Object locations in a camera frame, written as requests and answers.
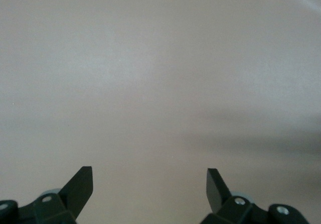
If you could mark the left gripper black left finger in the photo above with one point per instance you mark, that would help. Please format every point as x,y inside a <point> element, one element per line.
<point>75,191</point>

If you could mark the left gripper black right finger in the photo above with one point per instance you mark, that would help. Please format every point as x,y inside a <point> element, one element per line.
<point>215,191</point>

